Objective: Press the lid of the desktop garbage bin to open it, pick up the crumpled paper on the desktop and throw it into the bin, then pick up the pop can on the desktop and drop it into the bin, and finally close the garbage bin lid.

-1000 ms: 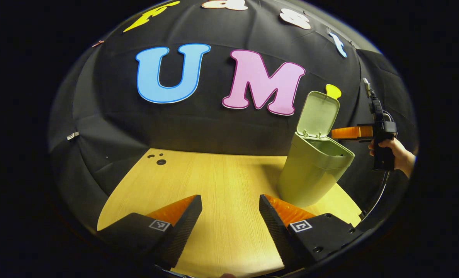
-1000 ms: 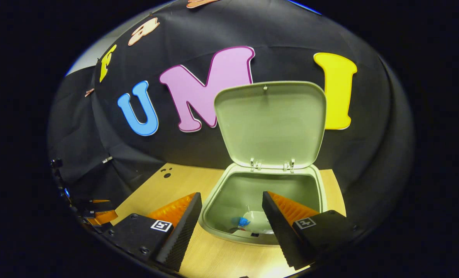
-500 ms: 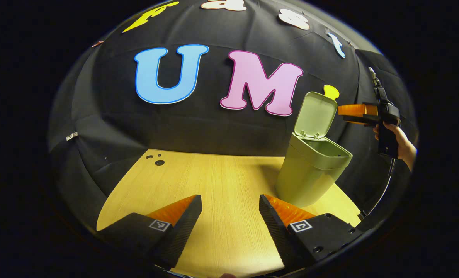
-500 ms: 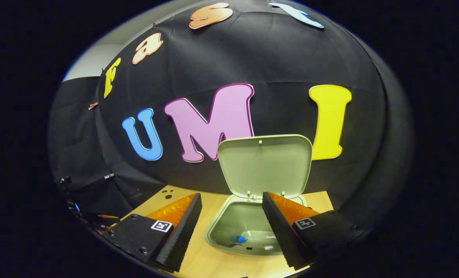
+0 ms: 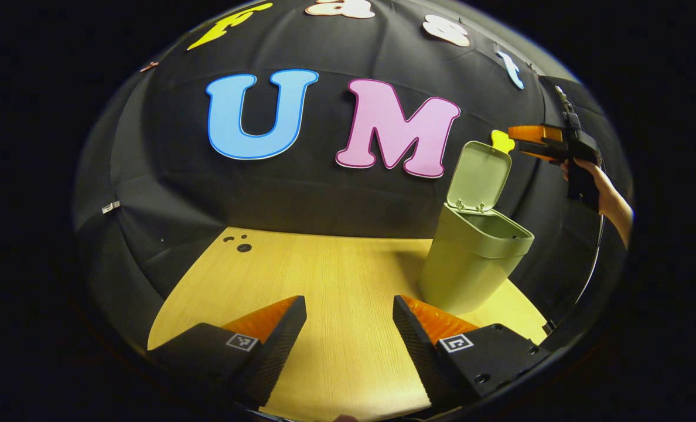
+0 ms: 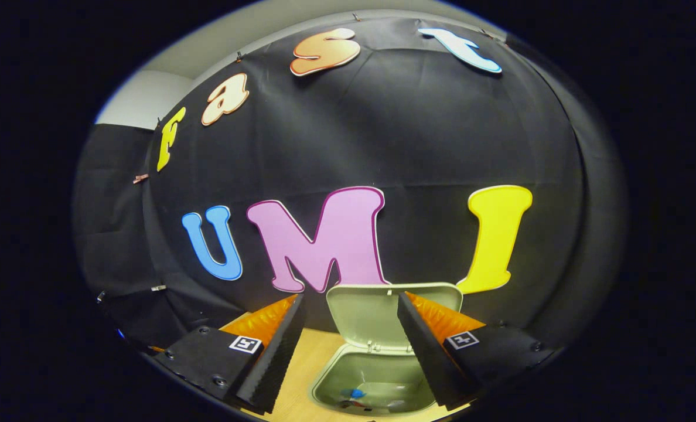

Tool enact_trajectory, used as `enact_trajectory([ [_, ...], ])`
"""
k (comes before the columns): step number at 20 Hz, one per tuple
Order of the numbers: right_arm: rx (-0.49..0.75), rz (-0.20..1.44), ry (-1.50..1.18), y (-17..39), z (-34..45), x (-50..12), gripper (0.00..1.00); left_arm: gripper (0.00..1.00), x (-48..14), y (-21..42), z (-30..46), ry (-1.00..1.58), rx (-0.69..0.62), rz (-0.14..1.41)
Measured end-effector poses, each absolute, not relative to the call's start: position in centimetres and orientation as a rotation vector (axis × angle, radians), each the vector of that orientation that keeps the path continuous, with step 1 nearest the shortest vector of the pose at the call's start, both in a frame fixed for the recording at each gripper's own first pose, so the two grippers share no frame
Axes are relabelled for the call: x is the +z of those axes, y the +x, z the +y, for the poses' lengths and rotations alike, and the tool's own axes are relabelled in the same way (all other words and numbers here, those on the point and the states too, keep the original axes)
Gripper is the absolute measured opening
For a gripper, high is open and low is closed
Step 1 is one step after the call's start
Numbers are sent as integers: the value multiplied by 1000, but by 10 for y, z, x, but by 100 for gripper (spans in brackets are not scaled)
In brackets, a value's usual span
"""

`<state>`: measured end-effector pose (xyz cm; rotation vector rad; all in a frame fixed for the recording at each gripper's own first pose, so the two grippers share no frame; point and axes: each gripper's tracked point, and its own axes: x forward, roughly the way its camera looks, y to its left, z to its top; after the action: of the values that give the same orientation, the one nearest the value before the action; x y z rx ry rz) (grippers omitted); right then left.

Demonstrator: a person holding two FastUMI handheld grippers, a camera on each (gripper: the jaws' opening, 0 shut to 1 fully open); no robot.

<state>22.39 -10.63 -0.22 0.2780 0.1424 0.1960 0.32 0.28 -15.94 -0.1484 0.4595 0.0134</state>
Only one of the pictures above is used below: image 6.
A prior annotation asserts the black backdrop cloth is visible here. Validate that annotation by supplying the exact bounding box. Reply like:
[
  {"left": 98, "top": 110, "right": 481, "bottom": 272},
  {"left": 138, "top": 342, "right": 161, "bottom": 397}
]
[{"left": 73, "top": 15, "right": 627, "bottom": 358}]

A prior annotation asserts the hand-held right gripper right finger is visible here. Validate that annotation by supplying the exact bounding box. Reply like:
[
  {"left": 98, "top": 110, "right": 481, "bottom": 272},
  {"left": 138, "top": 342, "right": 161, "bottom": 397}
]
[{"left": 397, "top": 291, "right": 559, "bottom": 411}]

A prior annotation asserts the wooden desktop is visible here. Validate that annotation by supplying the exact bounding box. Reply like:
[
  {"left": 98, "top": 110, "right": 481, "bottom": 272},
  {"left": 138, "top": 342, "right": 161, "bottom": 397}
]
[{"left": 219, "top": 311, "right": 472, "bottom": 422}]

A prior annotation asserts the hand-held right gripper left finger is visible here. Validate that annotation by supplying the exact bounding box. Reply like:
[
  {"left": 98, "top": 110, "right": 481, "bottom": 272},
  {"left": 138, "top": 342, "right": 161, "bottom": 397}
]
[{"left": 152, "top": 293, "right": 306, "bottom": 414}]

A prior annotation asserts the green garbage bin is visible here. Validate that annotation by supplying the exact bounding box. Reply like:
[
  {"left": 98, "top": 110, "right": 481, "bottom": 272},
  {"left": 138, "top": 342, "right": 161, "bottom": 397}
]
[{"left": 309, "top": 283, "right": 465, "bottom": 418}]

